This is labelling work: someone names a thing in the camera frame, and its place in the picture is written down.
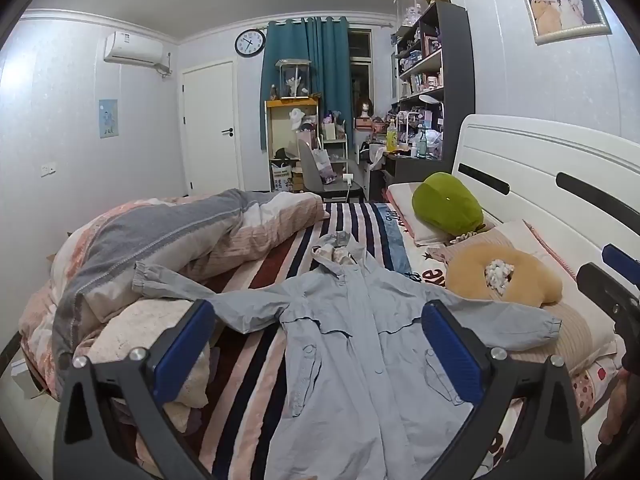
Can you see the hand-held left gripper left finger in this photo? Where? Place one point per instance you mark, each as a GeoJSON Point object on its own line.
{"type": "Point", "coordinates": [182, 355]}

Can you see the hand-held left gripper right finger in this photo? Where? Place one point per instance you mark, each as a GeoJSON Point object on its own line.
{"type": "Point", "coordinates": [450, 355]}

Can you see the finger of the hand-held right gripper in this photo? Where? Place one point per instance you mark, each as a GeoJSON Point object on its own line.
{"type": "Point", "coordinates": [600, 287]}
{"type": "Point", "coordinates": [622, 262]}

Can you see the light blue jacket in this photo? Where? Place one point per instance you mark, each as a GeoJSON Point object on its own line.
{"type": "Point", "coordinates": [350, 360]}

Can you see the person's right hand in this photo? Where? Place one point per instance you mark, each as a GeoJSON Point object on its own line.
{"type": "Point", "coordinates": [620, 405]}

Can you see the pink ribbed pillow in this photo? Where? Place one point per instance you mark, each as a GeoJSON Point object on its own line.
{"type": "Point", "coordinates": [575, 330]}

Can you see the dotted pink bed sheet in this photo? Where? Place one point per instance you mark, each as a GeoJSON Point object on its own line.
{"type": "Point", "coordinates": [587, 385]}

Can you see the yellow plush neck pillow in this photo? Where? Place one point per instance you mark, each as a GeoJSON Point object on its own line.
{"type": "Point", "coordinates": [465, 275]}

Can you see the white pillow with pink trim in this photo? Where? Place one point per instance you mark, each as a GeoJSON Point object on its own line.
{"type": "Point", "coordinates": [520, 235]}

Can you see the pink and grey quilt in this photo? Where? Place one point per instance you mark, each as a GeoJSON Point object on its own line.
{"type": "Point", "coordinates": [150, 230]}

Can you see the striped plush blanket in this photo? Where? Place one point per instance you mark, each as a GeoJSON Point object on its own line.
{"type": "Point", "coordinates": [280, 270]}

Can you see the white bed headboard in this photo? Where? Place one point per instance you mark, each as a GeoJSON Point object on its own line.
{"type": "Point", "coordinates": [525, 150]}

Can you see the green plush toy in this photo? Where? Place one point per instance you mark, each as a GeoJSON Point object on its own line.
{"type": "Point", "coordinates": [445, 205]}

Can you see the dark desk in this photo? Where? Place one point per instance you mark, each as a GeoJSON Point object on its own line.
{"type": "Point", "coordinates": [415, 167]}

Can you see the white charger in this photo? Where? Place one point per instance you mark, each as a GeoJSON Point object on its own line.
{"type": "Point", "coordinates": [348, 178]}

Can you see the green bottle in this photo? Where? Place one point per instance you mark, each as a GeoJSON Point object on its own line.
{"type": "Point", "coordinates": [422, 145]}

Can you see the grey chair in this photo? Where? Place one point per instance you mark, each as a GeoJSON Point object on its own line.
{"type": "Point", "coordinates": [307, 170]}

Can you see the yellow bottle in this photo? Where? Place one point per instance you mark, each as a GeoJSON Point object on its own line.
{"type": "Point", "coordinates": [391, 135]}

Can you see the printed paper bag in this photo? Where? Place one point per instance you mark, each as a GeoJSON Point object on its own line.
{"type": "Point", "coordinates": [324, 162]}

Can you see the white door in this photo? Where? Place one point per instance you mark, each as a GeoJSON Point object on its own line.
{"type": "Point", "coordinates": [210, 125]}

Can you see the white storage rack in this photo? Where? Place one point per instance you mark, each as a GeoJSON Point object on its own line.
{"type": "Point", "coordinates": [337, 147]}

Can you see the white desk lamp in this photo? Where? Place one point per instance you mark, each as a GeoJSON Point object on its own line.
{"type": "Point", "coordinates": [430, 100]}

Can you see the dark bookshelf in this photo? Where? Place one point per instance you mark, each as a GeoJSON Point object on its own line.
{"type": "Point", "coordinates": [457, 70]}

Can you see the wig on mannequin head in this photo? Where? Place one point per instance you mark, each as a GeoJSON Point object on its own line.
{"type": "Point", "coordinates": [365, 107]}

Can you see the white hat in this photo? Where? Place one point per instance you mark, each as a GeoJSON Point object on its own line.
{"type": "Point", "coordinates": [298, 119]}

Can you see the yellow shelf unit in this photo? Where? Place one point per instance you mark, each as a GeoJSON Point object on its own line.
{"type": "Point", "coordinates": [290, 103]}

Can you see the window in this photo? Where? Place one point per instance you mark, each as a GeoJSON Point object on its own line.
{"type": "Point", "coordinates": [360, 75]}

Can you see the glass display case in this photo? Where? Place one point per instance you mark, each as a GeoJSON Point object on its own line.
{"type": "Point", "coordinates": [293, 80]}

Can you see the white air conditioner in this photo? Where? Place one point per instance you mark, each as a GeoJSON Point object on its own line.
{"type": "Point", "coordinates": [132, 50]}

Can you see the teal curtain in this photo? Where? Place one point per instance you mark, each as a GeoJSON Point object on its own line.
{"type": "Point", "coordinates": [325, 60]}

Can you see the clear acrylic box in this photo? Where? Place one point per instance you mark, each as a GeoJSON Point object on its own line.
{"type": "Point", "coordinates": [410, 7]}

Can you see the white wall switch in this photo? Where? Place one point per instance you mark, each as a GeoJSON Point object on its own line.
{"type": "Point", "coordinates": [48, 169]}

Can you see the small wall poster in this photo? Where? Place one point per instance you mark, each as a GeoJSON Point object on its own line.
{"type": "Point", "coordinates": [108, 118]}

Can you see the framed wall photo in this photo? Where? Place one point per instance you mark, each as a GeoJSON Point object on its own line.
{"type": "Point", "coordinates": [565, 5]}

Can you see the black wall clock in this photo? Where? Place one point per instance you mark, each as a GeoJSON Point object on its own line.
{"type": "Point", "coordinates": [250, 42]}

